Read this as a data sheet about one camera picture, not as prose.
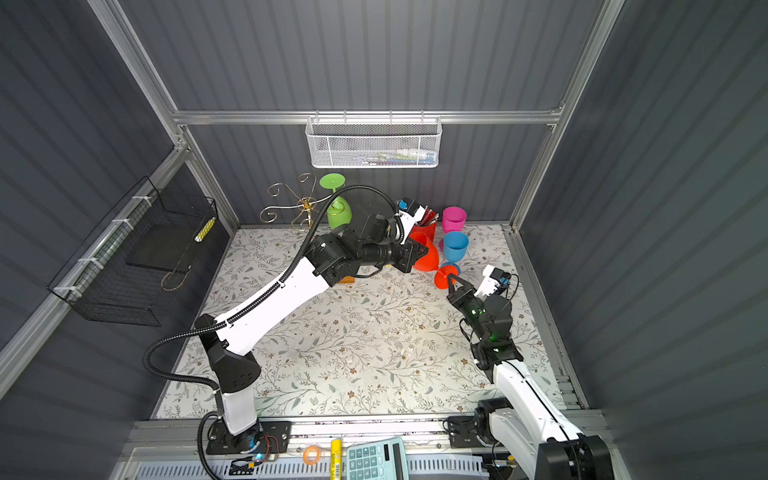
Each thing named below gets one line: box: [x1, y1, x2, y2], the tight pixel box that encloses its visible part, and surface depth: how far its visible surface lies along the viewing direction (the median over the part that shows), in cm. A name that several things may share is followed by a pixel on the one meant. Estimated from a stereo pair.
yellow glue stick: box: [330, 440, 343, 480], surface depth 71 cm
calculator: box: [346, 437, 410, 480], surface depth 70 cm
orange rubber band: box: [303, 445, 321, 466], surface depth 72 cm
